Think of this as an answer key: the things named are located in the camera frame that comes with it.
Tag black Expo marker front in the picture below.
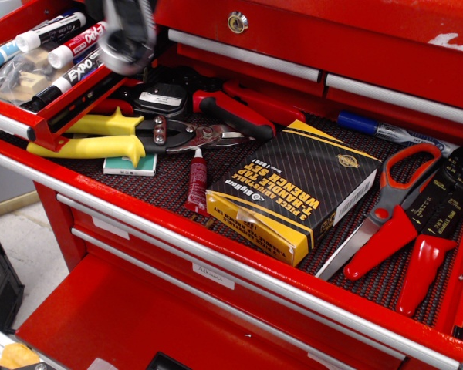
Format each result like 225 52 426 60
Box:
31 48 103 112

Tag black expo marker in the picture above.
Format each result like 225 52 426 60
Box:
15 12 86 52
31 48 103 112

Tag black red drawer liner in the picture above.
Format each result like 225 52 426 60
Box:
0 112 463 328

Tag black Expo marker back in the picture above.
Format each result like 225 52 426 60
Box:
15 12 86 52

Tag red grey scissors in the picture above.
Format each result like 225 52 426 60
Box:
316 143 441 281

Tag red Expo marker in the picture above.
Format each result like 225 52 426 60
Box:
47 21 107 69

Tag silver box cutter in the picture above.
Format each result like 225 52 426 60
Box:
98 0 157 76

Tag red black crimping tool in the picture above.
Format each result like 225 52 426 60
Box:
192 80 306 140

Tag large red open drawer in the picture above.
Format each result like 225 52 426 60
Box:
0 111 463 370

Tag red handled wire stripper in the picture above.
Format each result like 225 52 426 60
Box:
343 146 463 316

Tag green white small box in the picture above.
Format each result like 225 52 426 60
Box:
103 154 157 177

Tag small red upper drawer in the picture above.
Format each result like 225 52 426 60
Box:
0 0 170 153

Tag black octagonal tape measure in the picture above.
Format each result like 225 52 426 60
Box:
131 82 188 119

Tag brass cabinet lock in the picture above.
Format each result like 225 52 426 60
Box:
227 11 248 34

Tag blue capped BIC marker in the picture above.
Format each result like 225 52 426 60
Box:
337 111 458 157

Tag yellow handled tin snips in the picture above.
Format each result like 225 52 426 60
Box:
26 108 252 166

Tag red tool cabinet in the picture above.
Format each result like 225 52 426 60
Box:
0 0 463 370

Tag clear plastic parts bag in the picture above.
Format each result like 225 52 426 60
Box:
0 48 73 106

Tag red threadlocker tube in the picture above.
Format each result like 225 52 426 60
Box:
184 148 209 217

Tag yellow sponge object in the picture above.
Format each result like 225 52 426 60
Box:
0 343 40 369

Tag black yellow wrench set box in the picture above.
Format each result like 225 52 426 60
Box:
206 120 381 266

